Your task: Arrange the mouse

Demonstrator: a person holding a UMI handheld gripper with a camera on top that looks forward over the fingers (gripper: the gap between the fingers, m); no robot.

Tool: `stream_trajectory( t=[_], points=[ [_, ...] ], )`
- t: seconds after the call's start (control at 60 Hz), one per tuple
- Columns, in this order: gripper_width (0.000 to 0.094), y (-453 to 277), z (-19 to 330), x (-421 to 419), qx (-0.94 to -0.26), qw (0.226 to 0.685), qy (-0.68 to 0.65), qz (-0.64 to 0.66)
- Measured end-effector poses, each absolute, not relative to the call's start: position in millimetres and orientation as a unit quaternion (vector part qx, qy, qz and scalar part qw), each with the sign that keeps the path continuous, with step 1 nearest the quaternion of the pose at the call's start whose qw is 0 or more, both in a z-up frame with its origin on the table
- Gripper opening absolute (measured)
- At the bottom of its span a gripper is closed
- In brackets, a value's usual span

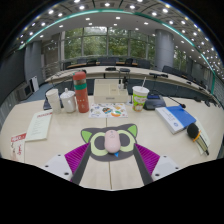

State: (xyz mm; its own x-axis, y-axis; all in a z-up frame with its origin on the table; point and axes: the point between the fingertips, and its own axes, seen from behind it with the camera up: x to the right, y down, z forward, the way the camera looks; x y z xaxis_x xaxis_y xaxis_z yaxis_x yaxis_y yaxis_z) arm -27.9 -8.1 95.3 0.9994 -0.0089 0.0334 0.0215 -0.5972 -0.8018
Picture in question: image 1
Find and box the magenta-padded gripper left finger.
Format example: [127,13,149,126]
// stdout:
[43,143,92,186]

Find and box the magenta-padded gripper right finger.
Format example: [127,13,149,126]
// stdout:
[132,143,183,186]

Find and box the pink computer mouse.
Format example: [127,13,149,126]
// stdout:
[103,129,122,155]

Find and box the cat face mouse pad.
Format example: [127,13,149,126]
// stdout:
[80,123,139,163]

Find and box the white booklet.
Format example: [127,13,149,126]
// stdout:
[25,110,54,142]

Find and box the blue and white book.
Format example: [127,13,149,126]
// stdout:
[154,105,197,135]

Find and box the black conference microphone console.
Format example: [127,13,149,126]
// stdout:
[143,89,187,111]

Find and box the white lidded mug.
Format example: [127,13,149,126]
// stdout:
[59,87,78,114]

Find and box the colourful sticker sheet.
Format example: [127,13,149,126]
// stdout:
[88,102,129,119]

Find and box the green printed cup with straw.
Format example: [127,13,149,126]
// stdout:
[131,77,150,113]

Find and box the pale paper sheet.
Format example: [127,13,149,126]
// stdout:
[194,119,212,156]

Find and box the red bottle with green band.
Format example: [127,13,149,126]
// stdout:
[72,70,90,114]

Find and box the beige cardboard box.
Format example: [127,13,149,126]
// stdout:
[93,78,130,104]

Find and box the group of dark office chairs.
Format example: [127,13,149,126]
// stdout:
[61,57,215,105]

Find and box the group of ceiling lights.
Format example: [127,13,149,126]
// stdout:
[18,0,224,73]

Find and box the black microphone with orange ring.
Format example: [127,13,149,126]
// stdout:
[186,122,210,156]

